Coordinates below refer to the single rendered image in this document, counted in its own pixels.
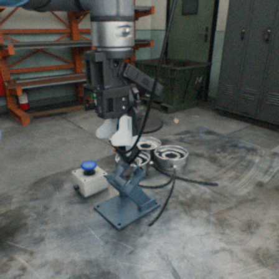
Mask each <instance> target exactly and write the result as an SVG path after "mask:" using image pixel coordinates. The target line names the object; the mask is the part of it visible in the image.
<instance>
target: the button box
mask: <svg viewBox="0 0 279 279"><path fill-rule="evenodd" d="M104 175H108V174H107V173H106V172H105V171H103V170H102V169H100V168H99V167H98V166H97V167H96V168H95V169H93V170H92V171H91V172H90V173H88V172H87V171H86V170H83V169H82V168H81V169H78V170H76V171H73V172H72V179H73V186H74V189H75V190H77V191H78V192H79V193H82V194H83V195H84V196H85V197H88V196H91V195H92V194H95V193H97V192H101V191H103V190H105V189H108V182H107V181H106V178H105V177H104Z"/></svg>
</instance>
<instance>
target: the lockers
mask: <svg viewBox="0 0 279 279"><path fill-rule="evenodd" d="M266 39H268V42H266ZM215 108H217V115H222V116H226V117H229V118H232V119H235V120H239V121H242V122H244V123H248V124H253V125H257V126H261V127H263V128H267V129H270V130H273V131H277V132H279V0H229V7H228V12H227V22H226V27H225V36H224V46H223V51H222V61H221V66H220V75H219V84H218V89H217V99H216V104H215Z"/></svg>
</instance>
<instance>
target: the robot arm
mask: <svg viewBox="0 0 279 279"><path fill-rule="evenodd" d="M0 7H21V8H22V9H25V10H28V11H36V12H82V11H90V21H91V22H90V24H91V33H92V45H93V46H94V47H95V49H94V51H91V52H83V54H84V62H85V76H86V83H87V84H85V85H82V88H83V101H84V108H85V111H89V110H95V113H97V117H100V118H102V119H104V120H105V123H104V124H103V125H102V126H101V127H99V128H98V129H97V136H98V138H109V137H110V136H111V135H112V134H113V133H114V132H116V133H115V134H114V135H113V136H112V137H111V144H112V145H114V146H125V148H126V151H128V150H129V149H130V148H131V147H132V146H133V145H134V143H135V141H136V138H137V136H138V135H139V132H140V128H141V123H142V111H141V100H140V99H139V95H138V92H139V91H138V90H141V93H143V94H145V95H146V96H147V97H150V96H151V92H152V89H153V85H154V79H153V78H149V77H148V76H147V75H145V74H144V73H143V72H142V71H140V70H138V69H137V68H136V67H134V66H132V65H131V64H128V63H125V58H128V57H133V56H134V55H133V49H132V48H131V47H133V46H134V45H135V22H134V21H135V19H134V16H135V12H134V0H0ZM163 88H164V87H163V86H162V85H160V84H159V82H157V86H156V89H155V93H154V97H157V98H160V96H161V93H162V91H163ZM137 89H138V90H137ZM90 91H92V94H91V99H92V102H89V105H87V101H86V94H85V92H90ZM126 113H127V116H125V115H124V114H126ZM123 115H124V116H123Z"/></svg>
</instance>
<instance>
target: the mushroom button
mask: <svg viewBox="0 0 279 279"><path fill-rule="evenodd" d="M96 167H97V164H96V162H94V161H85V162H83V163H82V164H81V168H82V169H83V170H86V171H87V172H88V173H90V172H91V171H92V170H93V169H95V168H96Z"/></svg>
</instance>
